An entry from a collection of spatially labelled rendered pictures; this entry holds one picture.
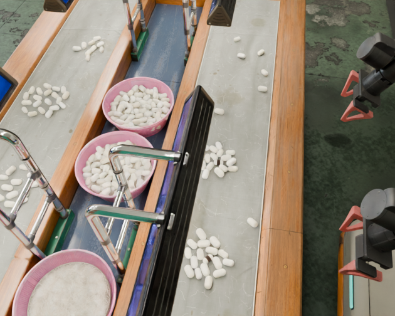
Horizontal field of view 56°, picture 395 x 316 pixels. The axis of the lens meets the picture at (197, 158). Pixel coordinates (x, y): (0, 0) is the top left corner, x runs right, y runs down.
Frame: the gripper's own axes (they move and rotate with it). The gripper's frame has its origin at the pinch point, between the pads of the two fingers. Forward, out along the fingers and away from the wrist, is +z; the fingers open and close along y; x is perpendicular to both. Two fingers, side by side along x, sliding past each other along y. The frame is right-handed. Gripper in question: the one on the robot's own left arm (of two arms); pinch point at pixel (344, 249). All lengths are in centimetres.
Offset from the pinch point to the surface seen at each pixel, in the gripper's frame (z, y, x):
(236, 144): 36, -43, -14
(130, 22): 49, -87, -66
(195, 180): 9.2, -6.0, -33.3
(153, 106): 51, -55, -44
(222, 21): 12, -66, -38
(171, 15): 63, -123, -52
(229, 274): 33.4, 1.9, -9.0
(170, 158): 7.3, -7.1, -40.6
